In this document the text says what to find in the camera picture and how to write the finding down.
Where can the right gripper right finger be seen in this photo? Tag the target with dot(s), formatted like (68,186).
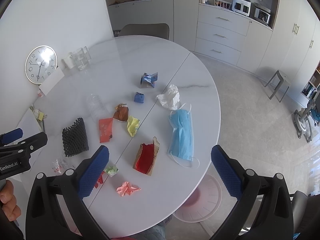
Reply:
(274,219)

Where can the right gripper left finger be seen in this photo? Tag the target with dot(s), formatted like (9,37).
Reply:
(45,219)

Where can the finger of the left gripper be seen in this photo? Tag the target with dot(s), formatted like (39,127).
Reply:
(28,145)
(11,136)

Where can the small red wrapper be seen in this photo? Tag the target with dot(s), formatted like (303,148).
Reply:
(99,181)

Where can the green paper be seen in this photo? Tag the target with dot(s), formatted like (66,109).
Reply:
(111,170)

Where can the pink paper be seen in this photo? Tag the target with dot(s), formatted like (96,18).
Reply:
(126,189)

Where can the pink white trash bin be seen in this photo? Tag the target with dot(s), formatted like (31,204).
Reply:
(202,203)

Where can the person's left hand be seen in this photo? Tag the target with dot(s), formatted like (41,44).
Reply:
(10,207)

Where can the yellow binder clip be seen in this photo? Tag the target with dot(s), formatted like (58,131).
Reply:
(39,115)

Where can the clear plastic candy wrapper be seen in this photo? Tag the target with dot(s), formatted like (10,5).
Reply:
(59,166)

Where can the grey chair with black legs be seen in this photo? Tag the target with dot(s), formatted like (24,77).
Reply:
(305,209)

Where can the black foam mesh sleeve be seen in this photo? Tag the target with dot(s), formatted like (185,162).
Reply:
(74,138)

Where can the white paper card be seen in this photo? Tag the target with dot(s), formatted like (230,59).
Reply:
(52,80)

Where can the orange red snack wrapper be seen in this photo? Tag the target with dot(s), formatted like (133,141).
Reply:
(105,129)

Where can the grey blue exercise machine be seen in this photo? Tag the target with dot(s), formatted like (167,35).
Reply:
(306,118)

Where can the torn brown red paper bag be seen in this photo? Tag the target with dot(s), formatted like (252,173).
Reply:
(146,157)

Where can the brown foil snack wrapper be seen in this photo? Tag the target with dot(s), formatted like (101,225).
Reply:
(122,112)

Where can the clear glass cup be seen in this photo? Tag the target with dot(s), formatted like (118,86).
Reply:
(81,58)

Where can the blue surgical face mask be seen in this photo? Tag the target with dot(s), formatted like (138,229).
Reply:
(181,148)

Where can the crumpled yellow paper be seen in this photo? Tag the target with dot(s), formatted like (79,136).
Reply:
(132,125)

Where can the small blue crumpled wrapper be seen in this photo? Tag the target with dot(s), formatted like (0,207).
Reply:
(139,97)

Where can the grey metal stool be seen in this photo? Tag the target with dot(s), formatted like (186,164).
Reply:
(283,79)

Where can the blue white crushed carton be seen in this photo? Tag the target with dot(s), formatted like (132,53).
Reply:
(148,80)

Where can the crumpled white tissue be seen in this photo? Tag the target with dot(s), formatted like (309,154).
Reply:
(170,98)

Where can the grey dining chair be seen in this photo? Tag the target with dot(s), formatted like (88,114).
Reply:
(160,30)

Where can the white drawer cabinet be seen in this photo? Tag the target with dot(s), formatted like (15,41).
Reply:
(220,34)

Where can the silver toaster oven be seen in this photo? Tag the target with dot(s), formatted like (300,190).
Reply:
(262,14)

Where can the white toy kitchen appliance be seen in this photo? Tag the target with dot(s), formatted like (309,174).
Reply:
(242,7)

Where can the round white wall clock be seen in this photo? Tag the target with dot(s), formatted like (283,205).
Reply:
(40,64)

